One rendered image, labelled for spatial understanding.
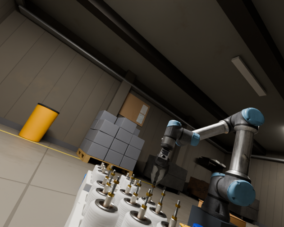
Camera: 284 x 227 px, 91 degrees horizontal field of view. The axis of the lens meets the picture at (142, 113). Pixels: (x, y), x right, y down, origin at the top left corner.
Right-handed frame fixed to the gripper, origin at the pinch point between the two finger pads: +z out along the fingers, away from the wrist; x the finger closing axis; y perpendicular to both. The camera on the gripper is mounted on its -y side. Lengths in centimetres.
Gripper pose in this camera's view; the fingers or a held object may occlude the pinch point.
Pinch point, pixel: (154, 182)
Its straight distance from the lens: 79.4
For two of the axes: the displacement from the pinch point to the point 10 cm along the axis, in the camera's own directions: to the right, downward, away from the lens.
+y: 1.2, 3.7, 9.2
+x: -9.2, -3.1, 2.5
